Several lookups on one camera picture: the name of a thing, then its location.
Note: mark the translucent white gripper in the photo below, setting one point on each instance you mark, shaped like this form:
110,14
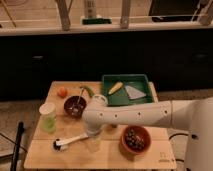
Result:
94,141

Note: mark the white dish brush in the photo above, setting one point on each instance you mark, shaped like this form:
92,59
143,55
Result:
62,144

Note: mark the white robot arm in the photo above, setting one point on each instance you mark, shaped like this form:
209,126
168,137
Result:
193,116

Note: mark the dark brown bowl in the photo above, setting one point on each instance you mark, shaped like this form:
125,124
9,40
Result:
70,104

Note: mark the green pepper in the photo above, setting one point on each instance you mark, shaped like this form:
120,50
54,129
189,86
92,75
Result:
89,90

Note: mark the orange bowl with dark balls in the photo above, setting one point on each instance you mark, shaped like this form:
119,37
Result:
135,140

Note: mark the metal spoon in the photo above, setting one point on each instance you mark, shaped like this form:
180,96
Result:
81,93

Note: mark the green cup with lid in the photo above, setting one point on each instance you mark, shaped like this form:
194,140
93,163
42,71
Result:
48,117

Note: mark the orange tomato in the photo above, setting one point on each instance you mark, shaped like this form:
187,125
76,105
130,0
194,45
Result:
62,92

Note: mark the yellow corn cob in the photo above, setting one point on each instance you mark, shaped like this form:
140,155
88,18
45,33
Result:
116,87

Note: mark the grey triangular cloth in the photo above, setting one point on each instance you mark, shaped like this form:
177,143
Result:
134,93

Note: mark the green plastic tray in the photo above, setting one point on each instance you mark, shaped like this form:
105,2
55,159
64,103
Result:
120,97

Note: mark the black pole stand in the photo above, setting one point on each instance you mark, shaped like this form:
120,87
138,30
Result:
15,156

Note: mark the green box on shelf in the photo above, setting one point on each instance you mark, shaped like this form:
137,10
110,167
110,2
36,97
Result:
96,21

